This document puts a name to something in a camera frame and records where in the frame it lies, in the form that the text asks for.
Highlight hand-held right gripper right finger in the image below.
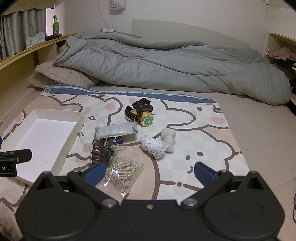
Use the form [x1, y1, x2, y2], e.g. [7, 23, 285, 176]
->
[180, 161, 266, 210]

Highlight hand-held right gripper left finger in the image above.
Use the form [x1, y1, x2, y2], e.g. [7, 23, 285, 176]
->
[34, 161, 119, 210]

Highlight brown hair tie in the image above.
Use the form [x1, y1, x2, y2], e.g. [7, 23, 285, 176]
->
[91, 138, 111, 165]

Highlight clear bag of rubber bands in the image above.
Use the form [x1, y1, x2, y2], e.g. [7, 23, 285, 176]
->
[97, 144, 144, 197]

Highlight white shallow cardboard box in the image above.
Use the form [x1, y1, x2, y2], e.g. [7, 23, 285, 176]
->
[1, 109, 85, 186]

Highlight green plastic clips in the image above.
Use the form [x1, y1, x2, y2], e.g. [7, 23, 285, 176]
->
[105, 137, 116, 156]

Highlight silver foil packet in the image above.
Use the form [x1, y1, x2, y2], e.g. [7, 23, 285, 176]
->
[94, 122, 138, 140]

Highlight white knotted cloth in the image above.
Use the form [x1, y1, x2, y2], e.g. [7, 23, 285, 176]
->
[161, 128, 177, 154]

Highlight white mesh net bundle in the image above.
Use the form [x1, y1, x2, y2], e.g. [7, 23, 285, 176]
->
[139, 135, 167, 160]

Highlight yellow headlamp with black strap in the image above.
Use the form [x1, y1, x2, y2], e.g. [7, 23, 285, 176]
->
[125, 98, 154, 127]

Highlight bear printed blanket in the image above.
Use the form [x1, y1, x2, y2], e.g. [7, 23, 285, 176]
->
[0, 85, 252, 241]

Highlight wooden bedside shelf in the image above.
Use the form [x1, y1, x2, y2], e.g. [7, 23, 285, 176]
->
[0, 33, 77, 121]

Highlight beige fluffy pillow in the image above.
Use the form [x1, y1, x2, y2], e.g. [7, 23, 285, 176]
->
[26, 44, 102, 88]

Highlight tissue pack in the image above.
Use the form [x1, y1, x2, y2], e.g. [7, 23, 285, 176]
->
[25, 34, 46, 49]

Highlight grey curtain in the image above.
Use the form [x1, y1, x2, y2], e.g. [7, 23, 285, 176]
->
[0, 8, 48, 61]

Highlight grey duvet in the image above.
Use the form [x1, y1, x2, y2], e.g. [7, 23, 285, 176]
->
[53, 31, 292, 106]

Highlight green glass bottle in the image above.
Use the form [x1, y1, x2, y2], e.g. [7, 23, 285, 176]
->
[52, 15, 59, 36]

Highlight pink clothes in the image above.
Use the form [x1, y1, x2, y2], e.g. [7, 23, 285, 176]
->
[266, 45, 296, 62]

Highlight cream open cabinet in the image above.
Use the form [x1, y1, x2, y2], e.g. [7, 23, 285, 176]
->
[265, 31, 296, 107]

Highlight white wall cable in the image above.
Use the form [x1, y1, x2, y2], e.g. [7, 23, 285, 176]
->
[96, 0, 110, 30]

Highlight white hanging wall bag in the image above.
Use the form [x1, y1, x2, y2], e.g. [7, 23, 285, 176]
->
[110, 0, 127, 11]

